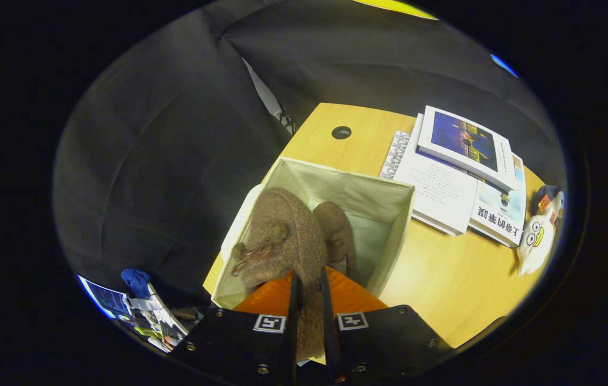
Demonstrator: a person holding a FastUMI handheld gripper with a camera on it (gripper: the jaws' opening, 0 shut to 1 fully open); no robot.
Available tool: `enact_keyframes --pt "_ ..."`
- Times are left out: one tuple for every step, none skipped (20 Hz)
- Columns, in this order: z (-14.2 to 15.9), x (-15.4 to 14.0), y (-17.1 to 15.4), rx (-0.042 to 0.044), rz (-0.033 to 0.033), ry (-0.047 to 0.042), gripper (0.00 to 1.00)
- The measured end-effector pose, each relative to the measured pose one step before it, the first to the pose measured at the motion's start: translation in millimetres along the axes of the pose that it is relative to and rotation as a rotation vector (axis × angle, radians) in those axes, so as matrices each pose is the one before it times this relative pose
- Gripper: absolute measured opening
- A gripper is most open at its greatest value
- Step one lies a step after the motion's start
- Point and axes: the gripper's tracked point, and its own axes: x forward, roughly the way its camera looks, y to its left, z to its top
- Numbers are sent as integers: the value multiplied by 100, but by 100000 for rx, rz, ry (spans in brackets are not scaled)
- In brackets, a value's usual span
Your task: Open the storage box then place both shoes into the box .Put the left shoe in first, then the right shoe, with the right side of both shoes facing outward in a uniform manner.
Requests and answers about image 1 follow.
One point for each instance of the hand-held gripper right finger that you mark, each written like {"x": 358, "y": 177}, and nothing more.
{"x": 384, "y": 343}

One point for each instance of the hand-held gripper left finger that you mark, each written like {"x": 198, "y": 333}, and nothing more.
{"x": 239, "y": 348}

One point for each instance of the brown fuzzy shoe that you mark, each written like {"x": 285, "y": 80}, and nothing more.
{"x": 288, "y": 230}
{"x": 336, "y": 230}

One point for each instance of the green fabric storage box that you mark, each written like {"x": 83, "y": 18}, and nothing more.
{"x": 357, "y": 193}

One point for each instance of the blue crumpled cloth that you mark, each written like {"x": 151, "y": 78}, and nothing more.
{"x": 135, "y": 281}

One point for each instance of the white text-cover book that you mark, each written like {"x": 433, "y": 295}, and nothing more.
{"x": 438, "y": 187}

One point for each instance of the white round plush toy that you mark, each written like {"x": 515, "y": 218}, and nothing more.
{"x": 537, "y": 241}

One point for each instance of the black backdrop cloth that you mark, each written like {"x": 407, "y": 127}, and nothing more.
{"x": 164, "y": 150}

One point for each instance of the black round desk grommet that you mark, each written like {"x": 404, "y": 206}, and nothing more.
{"x": 341, "y": 132}

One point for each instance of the small white picture-cover book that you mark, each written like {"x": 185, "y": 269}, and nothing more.
{"x": 465, "y": 142}

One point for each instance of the penguin plush toy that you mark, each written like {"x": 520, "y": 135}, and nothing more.
{"x": 550, "y": 198}

